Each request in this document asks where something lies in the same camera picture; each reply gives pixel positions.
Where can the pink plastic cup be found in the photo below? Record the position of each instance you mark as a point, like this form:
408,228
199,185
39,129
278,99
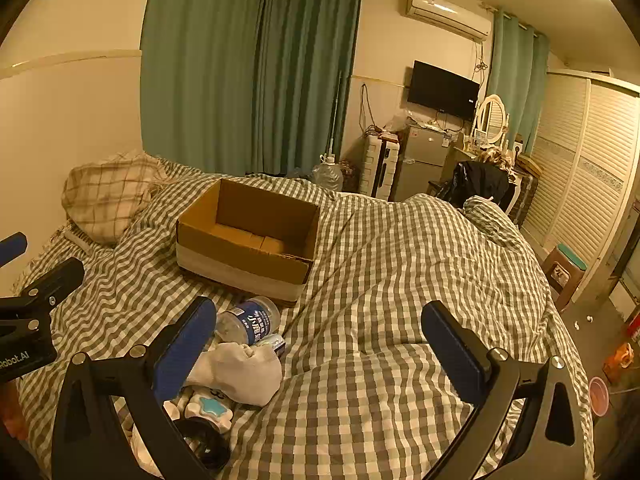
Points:
599,396

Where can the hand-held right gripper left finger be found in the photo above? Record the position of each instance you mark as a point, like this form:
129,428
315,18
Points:
185,347

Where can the green curtain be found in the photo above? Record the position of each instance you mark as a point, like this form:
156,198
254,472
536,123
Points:
515,75
310,70
200,60

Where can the brown cardboard box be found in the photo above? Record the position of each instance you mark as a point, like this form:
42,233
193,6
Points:
240,266

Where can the dark checked suitcase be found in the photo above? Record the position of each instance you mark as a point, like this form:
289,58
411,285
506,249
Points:
526,197

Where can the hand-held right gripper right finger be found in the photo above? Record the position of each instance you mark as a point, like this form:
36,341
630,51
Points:
452,350

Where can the black wall television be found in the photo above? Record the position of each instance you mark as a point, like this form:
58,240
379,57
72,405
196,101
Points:
442,91

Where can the white ribbed suitcase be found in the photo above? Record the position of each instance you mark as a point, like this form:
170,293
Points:
379,165

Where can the white oval mirror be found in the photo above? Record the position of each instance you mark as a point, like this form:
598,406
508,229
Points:
491,120

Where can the black jacket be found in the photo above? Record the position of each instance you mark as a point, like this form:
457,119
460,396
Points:
480,182

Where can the beige plaid pillow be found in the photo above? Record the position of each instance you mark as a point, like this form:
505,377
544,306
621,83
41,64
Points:
105,195

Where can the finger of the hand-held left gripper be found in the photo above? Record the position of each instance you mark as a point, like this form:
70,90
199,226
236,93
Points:
12,249
55,277

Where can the orange snack bag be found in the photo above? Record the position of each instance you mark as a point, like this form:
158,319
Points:
619,362

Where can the white air conditioner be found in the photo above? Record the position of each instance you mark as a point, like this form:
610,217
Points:
445,12

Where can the white sock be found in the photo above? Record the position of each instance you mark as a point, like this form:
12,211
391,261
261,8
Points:
240,371

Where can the white louvred wardrobe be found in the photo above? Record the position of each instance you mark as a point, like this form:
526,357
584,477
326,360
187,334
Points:
585,170

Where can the clear plastic water bottle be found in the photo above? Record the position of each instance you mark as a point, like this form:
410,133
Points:
250,317

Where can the large clear water jug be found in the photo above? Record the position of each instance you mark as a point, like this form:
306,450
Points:
327,175

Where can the white pole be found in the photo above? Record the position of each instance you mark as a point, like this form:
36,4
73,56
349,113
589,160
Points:
334,120

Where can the brown stool with teal top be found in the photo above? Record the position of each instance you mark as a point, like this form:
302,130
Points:
562,272

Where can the white toy with blue star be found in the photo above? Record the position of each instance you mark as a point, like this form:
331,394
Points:
207,406

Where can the silver refrigerator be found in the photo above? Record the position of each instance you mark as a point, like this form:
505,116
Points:
420,165

